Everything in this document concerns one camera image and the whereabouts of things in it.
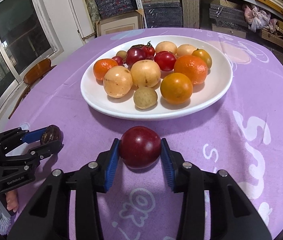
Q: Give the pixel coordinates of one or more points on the small brown longan fruit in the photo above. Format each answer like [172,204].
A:
[145,97]

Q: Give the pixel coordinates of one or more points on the stemmed red cherry tomato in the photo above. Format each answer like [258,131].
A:
[149,51]

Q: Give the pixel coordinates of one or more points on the window with white frame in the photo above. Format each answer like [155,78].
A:
[26,38]

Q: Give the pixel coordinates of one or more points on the purple printed tablecloth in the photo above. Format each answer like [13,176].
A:
[201,163]

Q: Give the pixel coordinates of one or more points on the person's left hand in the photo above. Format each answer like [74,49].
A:
[12,201]

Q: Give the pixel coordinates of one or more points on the orange tangerine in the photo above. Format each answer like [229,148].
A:
[193,67]
[101,67]

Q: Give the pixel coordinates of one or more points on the pink plastic bag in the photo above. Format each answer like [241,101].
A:
[259,19]

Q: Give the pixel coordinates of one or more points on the cardboard framed picture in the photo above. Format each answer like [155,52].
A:
[124,22]

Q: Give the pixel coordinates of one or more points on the wooden chair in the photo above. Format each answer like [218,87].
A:
[37,72]

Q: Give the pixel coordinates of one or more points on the orange tomato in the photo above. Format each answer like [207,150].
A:
[176,88]
[201,53]

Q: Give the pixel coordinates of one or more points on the large front yellow passionfruit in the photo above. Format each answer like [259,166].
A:
[117,82]

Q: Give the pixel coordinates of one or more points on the dark purple wrinkled passionfruit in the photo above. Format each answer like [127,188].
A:
[137,46]

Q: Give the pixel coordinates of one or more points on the dark red plum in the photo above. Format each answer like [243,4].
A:
[139,147]
[133,55]

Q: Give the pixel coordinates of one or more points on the striped pepino melon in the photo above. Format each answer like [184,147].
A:
[185,49]

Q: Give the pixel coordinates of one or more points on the white oval plate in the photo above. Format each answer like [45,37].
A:
[216,84]

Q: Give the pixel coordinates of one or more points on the stack of dark patterned boxes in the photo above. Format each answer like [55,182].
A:
[110,8]

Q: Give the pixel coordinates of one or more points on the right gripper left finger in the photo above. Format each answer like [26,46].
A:
[46,216]

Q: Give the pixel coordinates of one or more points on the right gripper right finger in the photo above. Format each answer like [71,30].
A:
[232,215]

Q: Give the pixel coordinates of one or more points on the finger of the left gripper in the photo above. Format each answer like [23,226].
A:
[46,150]
[32,136]

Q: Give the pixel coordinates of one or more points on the small tan longan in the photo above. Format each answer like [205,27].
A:
[122,54]

